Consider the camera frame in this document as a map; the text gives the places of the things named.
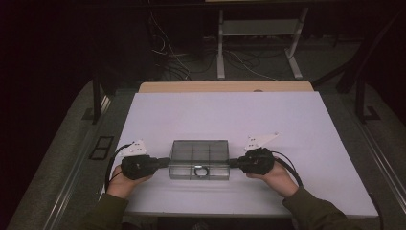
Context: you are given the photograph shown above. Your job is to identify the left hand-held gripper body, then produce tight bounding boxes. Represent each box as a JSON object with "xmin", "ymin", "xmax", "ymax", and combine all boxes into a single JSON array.
[{"xmin": 119, "ymin": 139, "xmax": 161, "ymax": 181}]

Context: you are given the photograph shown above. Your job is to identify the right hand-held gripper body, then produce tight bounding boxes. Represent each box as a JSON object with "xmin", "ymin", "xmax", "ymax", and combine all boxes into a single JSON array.
[{"xmin": 237, "ymin": 132, "xmax": 280, "ymax": 176}]

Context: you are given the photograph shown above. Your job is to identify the clear plastic compartment box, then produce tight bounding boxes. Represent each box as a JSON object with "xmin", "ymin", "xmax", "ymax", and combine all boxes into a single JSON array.
[{"xmin": 168, "ymin": 139, "xmax": 231, "ymax": 181}]

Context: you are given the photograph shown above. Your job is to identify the black rubber ring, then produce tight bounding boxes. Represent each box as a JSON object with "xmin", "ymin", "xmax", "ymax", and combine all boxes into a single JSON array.
[{"xmin": 192, "ymin": 166, "xmax": 210, "ymax": 178}]

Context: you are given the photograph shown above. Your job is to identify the person's left hand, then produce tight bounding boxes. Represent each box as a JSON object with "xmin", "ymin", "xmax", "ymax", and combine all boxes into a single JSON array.
[{"xmin": 105, "ymin": 172, "xmax": 154, "ymax": 200}]

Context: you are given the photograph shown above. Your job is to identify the person's right hand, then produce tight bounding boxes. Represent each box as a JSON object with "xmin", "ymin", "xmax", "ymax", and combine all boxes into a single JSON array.
[{"xmin": 245, "ymin": 160, "xmax": 300, "ymax": 199}]

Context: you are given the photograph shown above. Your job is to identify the wooden table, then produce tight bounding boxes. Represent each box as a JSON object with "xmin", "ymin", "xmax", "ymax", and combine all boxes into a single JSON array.
[{"xmin": 138, "ymin": 80, "xmax": 315, "ymax": 94}]

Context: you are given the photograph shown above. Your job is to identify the black metal stand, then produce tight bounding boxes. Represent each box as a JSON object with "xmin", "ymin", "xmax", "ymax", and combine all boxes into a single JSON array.
[
  {"xmin": 310, "ymin": 9, "xmax": 406, "ymax": 125},
  {"xmin": 81, "ymin": 70, "xmax": 112, "ymax": 126}
]

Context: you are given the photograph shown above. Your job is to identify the white metal stand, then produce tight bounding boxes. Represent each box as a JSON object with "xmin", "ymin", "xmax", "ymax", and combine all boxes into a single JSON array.
[{"xmin": 215, "ymin": 7, "xmax": 310, "ymax": 81}]

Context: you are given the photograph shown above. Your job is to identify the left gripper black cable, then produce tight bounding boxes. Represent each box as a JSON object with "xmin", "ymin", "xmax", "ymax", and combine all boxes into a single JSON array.
[{"xmin": 104, "ymin": 143, "xmax": 134, "ymax": 193}]

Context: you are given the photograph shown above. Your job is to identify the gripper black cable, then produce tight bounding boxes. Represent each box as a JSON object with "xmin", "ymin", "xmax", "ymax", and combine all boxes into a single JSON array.
[
  {"xmin": 104, "ymin": 143, "xmax": 134, "ymax": 193},
  {"xmin": 272, "ymin": 149, "xmax": 305, "ymax": 188}
]

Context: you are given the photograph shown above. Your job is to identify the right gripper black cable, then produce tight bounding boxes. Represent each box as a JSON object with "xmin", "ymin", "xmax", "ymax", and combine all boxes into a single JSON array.
[{"xmin": 272, "ymin": 149, "xmax": 305, "ymax": 188}]

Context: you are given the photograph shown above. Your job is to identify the aluminium rail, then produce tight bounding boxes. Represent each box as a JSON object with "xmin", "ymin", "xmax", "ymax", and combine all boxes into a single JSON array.
[
  {"xmin": 42, "ymin": 95, "xmax": 113, "ymax": 230},
  {"xmin": 347, "ymin": 104, "xmax": 406, "ymax": 207}
]

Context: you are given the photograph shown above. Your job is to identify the black floor cables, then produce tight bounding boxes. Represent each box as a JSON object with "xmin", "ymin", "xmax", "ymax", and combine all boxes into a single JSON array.
[{"xmin": 156, "ymin": 47, "xmax": 282, "ymax": 81}]

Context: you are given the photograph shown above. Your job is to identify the white floor cable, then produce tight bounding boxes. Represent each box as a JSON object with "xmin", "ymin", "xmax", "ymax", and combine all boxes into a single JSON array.
[{"xmin": 148, "ymin": 12, "xmax": 193, "ymax": 81}]

